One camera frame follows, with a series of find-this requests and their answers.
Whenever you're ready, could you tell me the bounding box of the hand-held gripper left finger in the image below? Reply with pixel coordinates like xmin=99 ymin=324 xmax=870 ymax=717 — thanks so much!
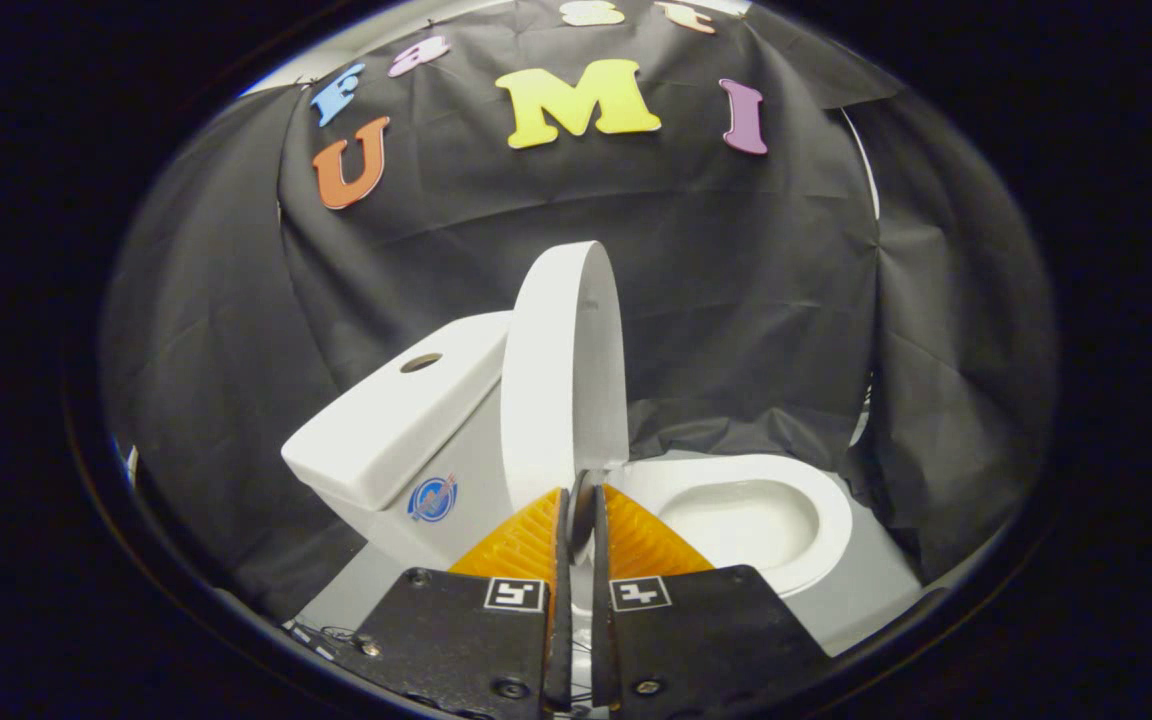
xmin=351 ymin=487 xmax=575 ymax=716

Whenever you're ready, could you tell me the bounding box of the black backdrop cloth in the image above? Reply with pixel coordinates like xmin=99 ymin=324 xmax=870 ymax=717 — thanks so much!
xmin=101 ymin=0 xmax=1057 ymax=623

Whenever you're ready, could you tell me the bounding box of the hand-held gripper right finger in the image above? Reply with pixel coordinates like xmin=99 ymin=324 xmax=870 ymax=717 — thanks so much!
xmin=591 ymin=485 xmax=833 ymax=714

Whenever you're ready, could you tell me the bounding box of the white toilet lid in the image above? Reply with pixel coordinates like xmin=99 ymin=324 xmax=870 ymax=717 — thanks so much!
xmin=501 ymin=240 xmax=631 ymax=553

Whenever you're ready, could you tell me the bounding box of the white toilet bowl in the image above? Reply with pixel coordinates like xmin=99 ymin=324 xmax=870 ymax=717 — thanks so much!
xmin=604 ymin=453 xmax=855 ymax=601

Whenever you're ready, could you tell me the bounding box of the white toilet tank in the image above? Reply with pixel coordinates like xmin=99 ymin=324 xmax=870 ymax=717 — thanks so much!
xmin=321 ymin=385 xmax=519 ymax=573

